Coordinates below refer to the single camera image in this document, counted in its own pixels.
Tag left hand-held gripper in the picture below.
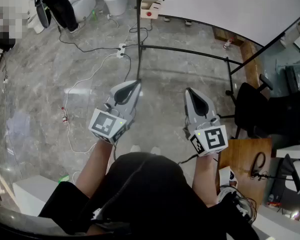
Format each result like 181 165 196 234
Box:
88 80 143 145

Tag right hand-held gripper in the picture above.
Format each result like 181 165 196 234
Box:
183 87 229 158

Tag person's right forearm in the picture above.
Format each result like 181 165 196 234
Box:
191 152 221 209

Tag person's left forearm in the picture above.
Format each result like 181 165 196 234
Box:
75 139 116 199

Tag white power strip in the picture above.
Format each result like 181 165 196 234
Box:
115 42 127 59

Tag clear bottle with red label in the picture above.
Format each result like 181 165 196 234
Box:
60 106 69 126

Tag brown wooden bench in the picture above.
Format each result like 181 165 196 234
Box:
211 26 266 95

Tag brown wooden table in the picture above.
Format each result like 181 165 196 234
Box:
216 137 274 210

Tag small white bottle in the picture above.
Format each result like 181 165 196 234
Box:
223 37 235 50

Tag black office chair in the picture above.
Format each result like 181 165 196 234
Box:
233 73 300 145

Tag small wooden box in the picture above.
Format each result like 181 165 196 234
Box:
140 0 164 20

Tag small white toilet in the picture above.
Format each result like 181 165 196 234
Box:
102 0 129 17

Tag large white toilet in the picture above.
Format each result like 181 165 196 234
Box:
64 0 97 23

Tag person's black clothing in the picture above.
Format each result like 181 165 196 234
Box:
38 151 260 240

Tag white cabinet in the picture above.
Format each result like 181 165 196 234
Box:
12 174 60 218

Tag long black cable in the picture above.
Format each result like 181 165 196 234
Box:
56 25 121 54

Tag long white cable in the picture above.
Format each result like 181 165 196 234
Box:
63 52 119 155

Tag white plug with cable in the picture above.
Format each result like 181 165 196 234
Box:
106 13 120 29

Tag black cable loop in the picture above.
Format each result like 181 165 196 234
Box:
249 151 271 182

